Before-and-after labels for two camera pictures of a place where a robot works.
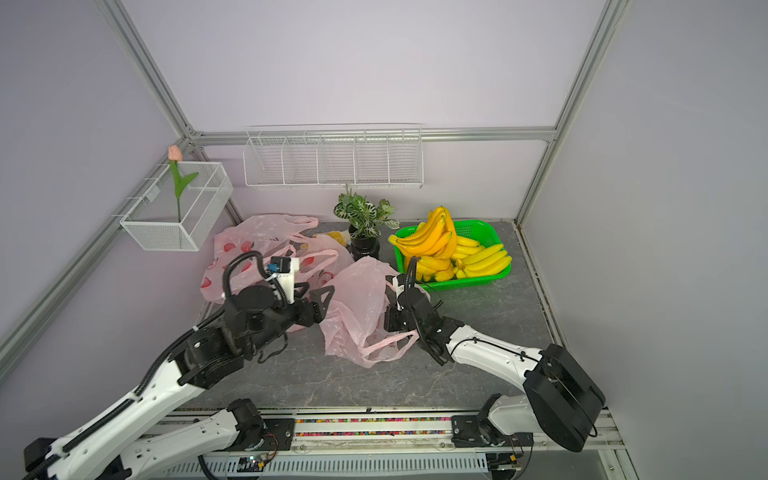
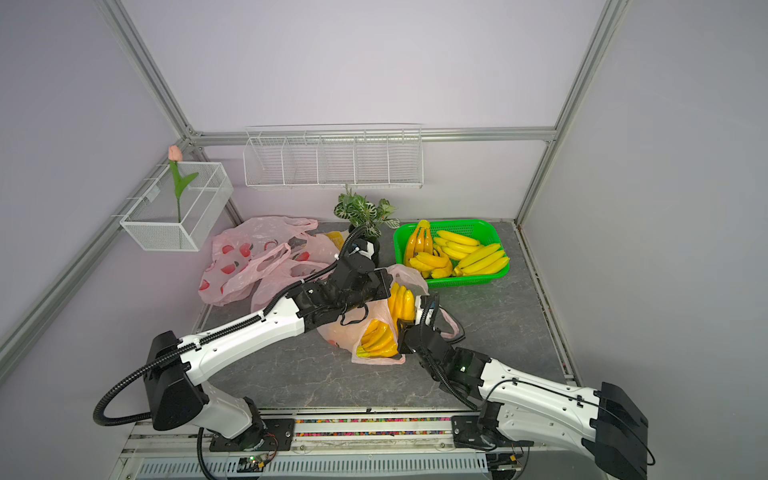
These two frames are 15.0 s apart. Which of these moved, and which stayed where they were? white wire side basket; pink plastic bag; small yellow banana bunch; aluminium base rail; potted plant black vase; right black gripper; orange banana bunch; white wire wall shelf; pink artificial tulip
Moved: pink plastic bag; orange banana bunch; right black gripper
Stayed: white wire wall shelf; potted plant black vase; pink artificial tulip; aluminium base rail; small yellow banana bunch; white wire side basket
